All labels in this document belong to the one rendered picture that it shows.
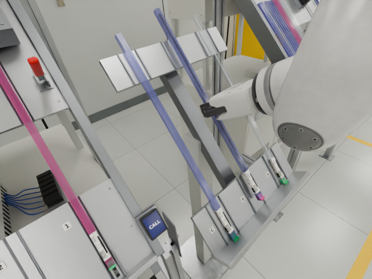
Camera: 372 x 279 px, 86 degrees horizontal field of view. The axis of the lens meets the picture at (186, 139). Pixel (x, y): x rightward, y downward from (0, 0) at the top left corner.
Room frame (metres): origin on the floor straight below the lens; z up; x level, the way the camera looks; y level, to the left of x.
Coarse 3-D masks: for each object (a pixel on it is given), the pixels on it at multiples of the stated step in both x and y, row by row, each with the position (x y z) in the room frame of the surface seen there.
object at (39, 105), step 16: (0, 0) 0.55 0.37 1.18; (16, 16) 0.54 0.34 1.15; (16, 32) 0.50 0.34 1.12; (0, 48) 0.46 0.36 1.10; (16, 48) 0.48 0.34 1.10; (32, 48) 0.49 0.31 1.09; (0, 64) 0.44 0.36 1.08; (16, 64) 0.45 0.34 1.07; (16, 80) 0.42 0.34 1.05; (32, 80) 0.43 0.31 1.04; (0, 96) 0.38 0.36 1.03; (32, 96) 0.40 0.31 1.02; (48, 96) 0.41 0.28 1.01; (0, 112) 0.36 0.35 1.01; (16, 112) 0.37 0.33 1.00; (32, 112) 0.38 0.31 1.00; (48, 112) 0.38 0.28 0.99; (0, 128) 0.34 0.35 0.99
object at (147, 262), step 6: (150, 258) 0.18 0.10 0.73; (156, 258) 0.18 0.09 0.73; (138, 264) 0.17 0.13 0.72; (144, 264) 0.17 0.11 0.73; (150, 264) 0.17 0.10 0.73; (132, 270) 0.16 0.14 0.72; (138, 270) 0.16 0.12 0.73; (144, 270) 0.16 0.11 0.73; (126, 276) 0.15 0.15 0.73; (132, 276) 0.15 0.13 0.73; (138, 276) 0.15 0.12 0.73
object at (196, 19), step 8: (200, 24) 0.58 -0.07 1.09; (200, 32) 0.58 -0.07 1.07; (208, 40) 0.56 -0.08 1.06; (208, 48) 0.56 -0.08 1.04; (216, 56) 0.54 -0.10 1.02; (224, 72) 0.51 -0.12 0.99; (232, 80) 0.50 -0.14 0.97; (248, 120) 0.44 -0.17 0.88; (256, 128) 0.43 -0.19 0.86; (256, 136) 0.42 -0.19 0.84; (264, 144) 0.40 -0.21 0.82
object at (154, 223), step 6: (150, 216) 0.23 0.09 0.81; (156, 216) 0.23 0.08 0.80; (144, 222) 0.22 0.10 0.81; (150, 222) 0.22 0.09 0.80; (156, 222) 0.22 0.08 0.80; (162, 222) 0.22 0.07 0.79; (150, 228) 0.21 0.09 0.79; (156, 228) 0.21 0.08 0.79; (162, 228) 0.21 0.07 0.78; (156, 234) 0.20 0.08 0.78
